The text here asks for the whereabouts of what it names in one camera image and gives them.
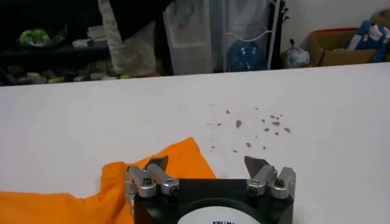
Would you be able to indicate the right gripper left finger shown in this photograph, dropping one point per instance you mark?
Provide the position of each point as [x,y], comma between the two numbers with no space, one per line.
[152,179]

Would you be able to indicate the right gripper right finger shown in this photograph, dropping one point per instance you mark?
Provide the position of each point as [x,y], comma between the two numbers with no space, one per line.
[262,179]

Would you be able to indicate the orange t-shirt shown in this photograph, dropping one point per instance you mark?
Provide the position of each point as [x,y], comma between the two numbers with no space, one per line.
[76,207]

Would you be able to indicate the scattered brown crumbs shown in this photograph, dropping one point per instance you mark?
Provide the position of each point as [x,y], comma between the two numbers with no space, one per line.
[239,123]

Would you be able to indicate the blue water jug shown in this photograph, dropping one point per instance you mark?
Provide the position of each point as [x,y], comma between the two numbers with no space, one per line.
[246,56]

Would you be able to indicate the person in beige trousers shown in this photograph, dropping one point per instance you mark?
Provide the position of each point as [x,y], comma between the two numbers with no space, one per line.
[134,54]

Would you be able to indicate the white plastic bag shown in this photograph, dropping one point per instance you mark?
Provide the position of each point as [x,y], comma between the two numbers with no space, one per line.
[295,56]

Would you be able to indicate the white water dispenser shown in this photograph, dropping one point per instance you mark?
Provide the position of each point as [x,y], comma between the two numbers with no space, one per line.
[189,45]

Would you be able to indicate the black tripod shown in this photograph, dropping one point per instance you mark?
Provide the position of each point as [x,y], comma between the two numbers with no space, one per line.
[278,39]

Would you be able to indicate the open brown cardboard box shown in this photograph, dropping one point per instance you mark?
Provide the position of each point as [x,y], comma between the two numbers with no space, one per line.
[332,48]

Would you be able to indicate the flat white box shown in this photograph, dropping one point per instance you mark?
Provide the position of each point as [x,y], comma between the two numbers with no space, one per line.
[82,43]

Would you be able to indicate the black shelving unit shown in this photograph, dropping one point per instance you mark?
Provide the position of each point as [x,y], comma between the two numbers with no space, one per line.
[61,56]

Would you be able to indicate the white red medicine box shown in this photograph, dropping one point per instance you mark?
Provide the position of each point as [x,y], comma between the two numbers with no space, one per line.
[97,33]

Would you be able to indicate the blue white bag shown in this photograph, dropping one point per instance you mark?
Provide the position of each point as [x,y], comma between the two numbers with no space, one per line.
[368,38]

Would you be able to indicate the bowl with green packets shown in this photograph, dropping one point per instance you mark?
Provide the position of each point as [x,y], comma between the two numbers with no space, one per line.
[35,36]

